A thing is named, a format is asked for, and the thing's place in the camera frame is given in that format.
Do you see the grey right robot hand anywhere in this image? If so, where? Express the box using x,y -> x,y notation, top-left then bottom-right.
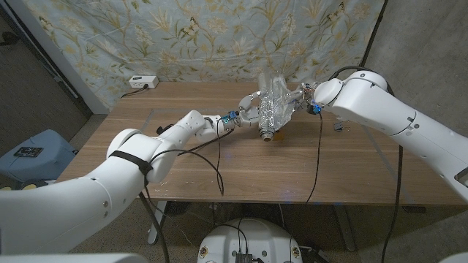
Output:
287,82 -> 321,110

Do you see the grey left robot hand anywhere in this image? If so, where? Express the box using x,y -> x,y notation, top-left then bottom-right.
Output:
235,91 -> 265,129

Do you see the aluminum foil roll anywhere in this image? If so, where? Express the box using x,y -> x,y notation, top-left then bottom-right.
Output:
255,71 -> 298,142

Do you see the white robot shoulder cover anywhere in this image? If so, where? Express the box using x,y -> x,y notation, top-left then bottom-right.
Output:
0,253 -> 149,263

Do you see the floral printed backdrop cloth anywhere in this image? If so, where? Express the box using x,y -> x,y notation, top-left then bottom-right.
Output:
21,0 -> 385,105

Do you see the white power strip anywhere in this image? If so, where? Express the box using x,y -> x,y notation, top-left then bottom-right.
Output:
128,75 -> 160,90

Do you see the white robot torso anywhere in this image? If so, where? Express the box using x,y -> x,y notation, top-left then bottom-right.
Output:
197,218 -> 303,263

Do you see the grey metal table leg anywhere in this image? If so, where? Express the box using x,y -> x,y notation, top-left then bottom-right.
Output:
332,204 -> 358,253
147,200 -> 169,245

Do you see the blue grey storage bin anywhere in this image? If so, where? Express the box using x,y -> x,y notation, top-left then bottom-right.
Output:
0,129 -> 78,183

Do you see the black card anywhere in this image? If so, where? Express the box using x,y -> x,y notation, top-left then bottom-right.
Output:
13,146 -> 44,159

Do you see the black round knob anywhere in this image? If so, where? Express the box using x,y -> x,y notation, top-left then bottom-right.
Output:
0,31 -> 21,47

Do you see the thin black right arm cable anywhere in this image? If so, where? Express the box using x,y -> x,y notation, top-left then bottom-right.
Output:
305,112 -> 323,205

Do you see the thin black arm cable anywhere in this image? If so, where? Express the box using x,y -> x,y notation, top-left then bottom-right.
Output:
146,117 -> 235,197
305,112 -> 323,205

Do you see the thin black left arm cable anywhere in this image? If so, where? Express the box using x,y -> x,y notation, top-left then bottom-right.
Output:
146,117 -> 235,197

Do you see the black backdrop frame pole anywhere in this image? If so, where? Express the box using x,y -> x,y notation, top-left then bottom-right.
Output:
360,0 -> 389,72

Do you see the black power cord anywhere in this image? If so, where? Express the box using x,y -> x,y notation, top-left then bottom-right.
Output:
120,84 -> 150,99

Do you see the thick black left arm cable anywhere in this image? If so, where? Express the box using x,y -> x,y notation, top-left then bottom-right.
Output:
137,189 -> 171,263

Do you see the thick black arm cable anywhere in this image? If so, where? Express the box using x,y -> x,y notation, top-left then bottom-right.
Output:
137,189 -> 171,263
328,65 -> 404,263

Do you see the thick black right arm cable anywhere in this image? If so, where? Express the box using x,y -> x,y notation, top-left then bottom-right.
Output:
328,65 -> 404,263

